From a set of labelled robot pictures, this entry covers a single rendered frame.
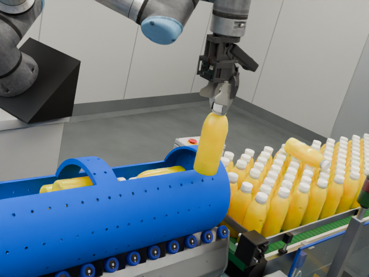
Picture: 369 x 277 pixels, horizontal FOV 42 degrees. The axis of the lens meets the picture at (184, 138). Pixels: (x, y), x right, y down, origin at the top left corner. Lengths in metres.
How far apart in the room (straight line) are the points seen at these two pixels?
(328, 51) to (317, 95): 0.53
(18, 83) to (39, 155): 0.31
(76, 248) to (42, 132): 0.82
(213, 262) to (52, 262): 0.65
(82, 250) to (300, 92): 5.04
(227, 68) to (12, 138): 0.95
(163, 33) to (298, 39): 4.97
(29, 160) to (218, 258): 0.83
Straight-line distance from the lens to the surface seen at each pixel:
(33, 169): 2.01
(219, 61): 1.22
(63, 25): 4.50
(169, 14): 1.14
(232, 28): 1.20
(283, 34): 6.16
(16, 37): 1.84
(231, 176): 1.73
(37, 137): 1.94
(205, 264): 1.65
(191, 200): 1.40
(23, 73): 1.88
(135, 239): 1.32
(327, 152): 2.31
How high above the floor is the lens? 1.81
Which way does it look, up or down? 21 degrees down
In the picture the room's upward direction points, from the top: 15 degrees clockwise
